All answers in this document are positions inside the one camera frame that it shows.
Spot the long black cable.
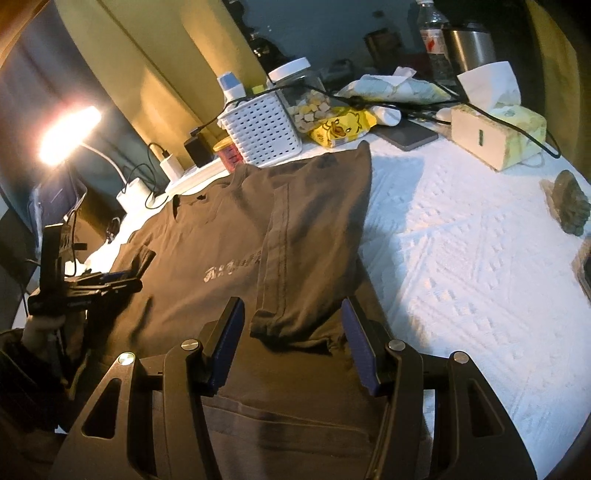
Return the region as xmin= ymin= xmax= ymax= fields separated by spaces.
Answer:
xmin=189 ymin=83 xmax=561 ymax=160

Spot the black charger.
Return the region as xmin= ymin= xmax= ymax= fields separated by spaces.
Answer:
xmin=184 ymin=134 xmax=217 ymax=169

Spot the brown printed t-shirt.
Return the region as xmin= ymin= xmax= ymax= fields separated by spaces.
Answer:
xmin=55 ymin=141 xmax=438 ymax=480

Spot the white tissue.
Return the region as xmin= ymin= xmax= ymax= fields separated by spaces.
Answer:
xmin=457 ymin=61 xmax=522 ymax=109

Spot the crumpled patterned plastic bag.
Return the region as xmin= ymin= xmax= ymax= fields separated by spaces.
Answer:
xmin=335 ymin=67 xmax=453 ymax=104

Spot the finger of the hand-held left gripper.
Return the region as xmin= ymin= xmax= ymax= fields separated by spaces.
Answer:
xmin=74 ymin=270 xmax=140 ymax=283
xmin=69 ymin=278 xmax=144 ymax=297

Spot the person's left hand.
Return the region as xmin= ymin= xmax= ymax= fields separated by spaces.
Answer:
xmin=21 ymin=314 xmax=64 ymax=354

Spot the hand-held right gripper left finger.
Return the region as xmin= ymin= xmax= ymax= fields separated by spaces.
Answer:
xmin=50 ymin=296 xmax=245 ymax=480

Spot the dark smartphone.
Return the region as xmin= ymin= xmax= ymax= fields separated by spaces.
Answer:
xmin=369 ymin=121 xmax=439 ymax=152

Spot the clear water bottle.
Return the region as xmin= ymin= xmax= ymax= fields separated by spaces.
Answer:
xmin=416 ymin=0 xmax=455 ymax=86

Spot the white desk lamp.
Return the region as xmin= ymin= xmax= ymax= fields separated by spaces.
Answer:
xmin=37 ymin=105 xmax=160 ymax=212

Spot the clear jar with white lid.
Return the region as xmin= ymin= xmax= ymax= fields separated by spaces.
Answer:
xmin=267 ymin=58 xmax=343 ymax=132

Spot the white bottle with blue cap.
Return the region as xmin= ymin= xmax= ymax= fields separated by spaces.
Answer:
xmin=217 ymin=72 xmax=246 ymax=109

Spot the stainless steel cup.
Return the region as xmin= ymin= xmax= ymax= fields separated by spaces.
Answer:
xmin=443 ymin=23 xmax=497 ymax=75

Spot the pale tissue box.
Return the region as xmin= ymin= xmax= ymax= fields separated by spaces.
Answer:
xmin=450 ymin=104 xmax=548 ymax=172

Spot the white tube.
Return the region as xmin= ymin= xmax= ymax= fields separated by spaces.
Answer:
xmin=372 ymin=105 xmax=400 ymax=126

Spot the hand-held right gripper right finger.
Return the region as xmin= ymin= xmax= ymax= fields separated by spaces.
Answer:
xmin=341 ymin=295 xmax=539 ymax=480

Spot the yellow duck snack packet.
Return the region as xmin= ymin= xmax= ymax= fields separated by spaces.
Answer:
xmin=307 ymin=107 xmax=379 ymax=148

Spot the white charger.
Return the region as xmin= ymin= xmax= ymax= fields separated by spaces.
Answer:
xmin=159 ymin=154 xmax=185 ymax=182

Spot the red can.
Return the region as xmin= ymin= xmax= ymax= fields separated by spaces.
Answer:
xmin=213 ymin=137 xmax=245 ymax=174

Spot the white power strip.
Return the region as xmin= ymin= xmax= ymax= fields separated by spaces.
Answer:
xmin=164 ymin=159 xmax=232 ymax=195

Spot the white perforated plastic basket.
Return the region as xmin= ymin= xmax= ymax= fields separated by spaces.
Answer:
xmin=217 ymin=85 xmax=304 ymax=168

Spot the yellow curtain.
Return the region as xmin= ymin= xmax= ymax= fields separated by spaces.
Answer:
xmin=526 ymin=0 xmax=588 ymax=153

